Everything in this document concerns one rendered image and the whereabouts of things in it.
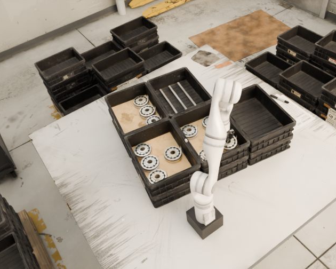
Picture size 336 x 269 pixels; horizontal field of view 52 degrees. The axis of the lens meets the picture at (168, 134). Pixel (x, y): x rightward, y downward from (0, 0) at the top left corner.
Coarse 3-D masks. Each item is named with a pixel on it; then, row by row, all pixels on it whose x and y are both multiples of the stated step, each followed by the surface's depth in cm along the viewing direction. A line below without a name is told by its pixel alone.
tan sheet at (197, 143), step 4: (200, 120) 215; (192, 124) 213; (196, 124) 212; (200, 124) 212; (200, 128) 210; (200, 132) 208; (204, 132) 207; (200, 136) 206; (192, 140) 204; (196, 140) 204; (200, 140) 203; (192, 144) 202; (196, 144) 202; (200, 144) 202; (196, 148) 200; (200, 148) 199
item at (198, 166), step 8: (168, 120) 204; (144, 128) 201; (176, 128) 198; (128, 136) 199; (128, 144) 194; (192, 152) 185; (136, 160) 186; (192, 168) 178; (144, 176) 178; (176, 176) 177; (152, 184) 174; (160, 184) 175
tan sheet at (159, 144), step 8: (160, 136) 209; (168, 136) 209; (152, 144) 206; (160, 144) 205; (168, 144) 204; (176, 144) 204; (160, 152) 201; (160, 160) 197; (184, 160) 195; (160, 168) 193; (168, 168) 192; (176, 168) 192; (184, 168) 191; (168, 176) 189
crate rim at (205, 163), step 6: (210, 102) 210; (198, 108) 208; (180, 114) 206; (174, 120) 203; (234, 126) 195; (180, 132) 196; (240, 132) 191; (186, 138) 193; (246, 138) 188; (246, 144) 185; (192, 150) 186; (234, 150) 183; (240, 150) 185; (198, 156) 183; (222, 156) 182; (204, 162) 180
